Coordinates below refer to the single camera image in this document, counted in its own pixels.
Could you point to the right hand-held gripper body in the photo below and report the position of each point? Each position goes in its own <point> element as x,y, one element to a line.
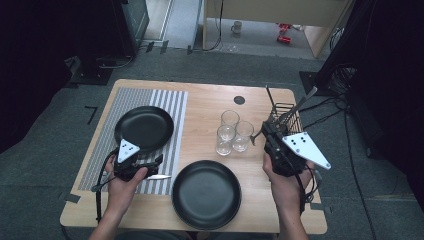
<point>301,146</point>

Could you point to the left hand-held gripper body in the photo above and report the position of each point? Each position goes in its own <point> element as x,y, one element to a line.
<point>126,151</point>

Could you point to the silver knife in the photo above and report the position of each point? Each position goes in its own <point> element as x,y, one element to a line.
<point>160,177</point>

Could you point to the black plate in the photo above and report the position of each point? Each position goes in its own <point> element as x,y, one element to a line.
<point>206,195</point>
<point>143,128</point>

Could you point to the person's left hand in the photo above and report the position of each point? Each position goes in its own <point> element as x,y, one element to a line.
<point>120,195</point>

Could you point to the person's right hand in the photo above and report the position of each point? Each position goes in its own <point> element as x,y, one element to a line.
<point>286,191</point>

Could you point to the striped woven placemat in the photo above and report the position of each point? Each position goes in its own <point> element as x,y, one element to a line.
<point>100,150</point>

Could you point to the thin black stick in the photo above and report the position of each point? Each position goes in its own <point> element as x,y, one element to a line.
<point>270,96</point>

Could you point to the silver spoon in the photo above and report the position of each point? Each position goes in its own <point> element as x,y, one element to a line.
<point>300,103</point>

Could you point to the black round table grommet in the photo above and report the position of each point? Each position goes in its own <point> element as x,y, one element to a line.
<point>239,100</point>

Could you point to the black stand base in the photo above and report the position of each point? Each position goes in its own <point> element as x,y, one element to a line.
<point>310,83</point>
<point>91,75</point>

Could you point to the grey tape piece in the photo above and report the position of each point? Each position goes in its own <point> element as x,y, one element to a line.
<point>71,198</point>
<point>320,207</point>

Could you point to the red tool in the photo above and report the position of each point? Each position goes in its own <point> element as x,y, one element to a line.
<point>284,27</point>
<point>283,39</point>

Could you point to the grey mug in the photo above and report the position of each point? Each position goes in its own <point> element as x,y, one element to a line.
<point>236,26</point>

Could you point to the black curtain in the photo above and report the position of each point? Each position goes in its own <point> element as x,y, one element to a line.
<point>33,66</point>
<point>393,83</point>

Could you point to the light wooden desk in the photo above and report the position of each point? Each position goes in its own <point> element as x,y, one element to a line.
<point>266,13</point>

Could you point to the black cabinet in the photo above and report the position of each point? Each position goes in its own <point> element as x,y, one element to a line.
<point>133,23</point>

